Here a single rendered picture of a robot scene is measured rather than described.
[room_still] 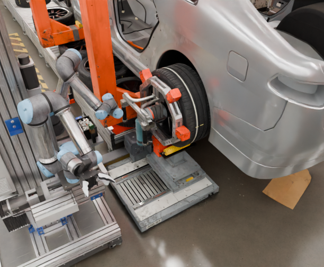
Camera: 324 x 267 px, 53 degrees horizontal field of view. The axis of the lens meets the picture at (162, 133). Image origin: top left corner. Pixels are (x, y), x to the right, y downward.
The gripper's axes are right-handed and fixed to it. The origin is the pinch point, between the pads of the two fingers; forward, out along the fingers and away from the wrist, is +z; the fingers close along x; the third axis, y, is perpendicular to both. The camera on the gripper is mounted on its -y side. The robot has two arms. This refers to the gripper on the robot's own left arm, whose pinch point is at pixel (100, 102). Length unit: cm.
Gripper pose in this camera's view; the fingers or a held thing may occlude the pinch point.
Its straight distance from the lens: 267.7
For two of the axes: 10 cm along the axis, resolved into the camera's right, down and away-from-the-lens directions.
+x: 7.0, 3.5, 6.2
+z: -5.6, -2.7, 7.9
